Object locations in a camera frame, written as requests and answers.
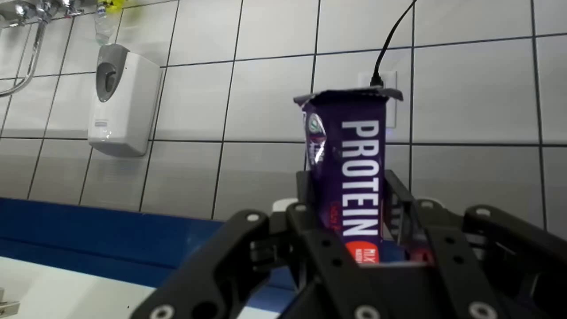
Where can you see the purple protein bar packet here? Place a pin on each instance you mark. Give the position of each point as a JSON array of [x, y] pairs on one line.
[[347, 145]]

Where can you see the chrome sink faucet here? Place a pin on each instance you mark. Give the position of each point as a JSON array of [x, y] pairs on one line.
[[29, 19]]

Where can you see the white wall outlet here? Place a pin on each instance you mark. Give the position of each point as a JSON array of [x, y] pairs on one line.
[[389, 81]]

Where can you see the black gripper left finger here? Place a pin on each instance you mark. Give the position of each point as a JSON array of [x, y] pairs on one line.
[[221, 279]]

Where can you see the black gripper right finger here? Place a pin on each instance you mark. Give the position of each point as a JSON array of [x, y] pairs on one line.
[[487, 264]]

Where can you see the blue top cabinet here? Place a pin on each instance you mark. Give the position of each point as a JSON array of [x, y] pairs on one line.
[[84, 264]]

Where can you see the yellow dish soap bottle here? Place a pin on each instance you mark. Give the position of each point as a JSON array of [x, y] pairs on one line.
[[114, 14]]

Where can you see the white soap dispenser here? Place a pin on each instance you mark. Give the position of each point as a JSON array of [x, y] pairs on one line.
[[125, 100]]

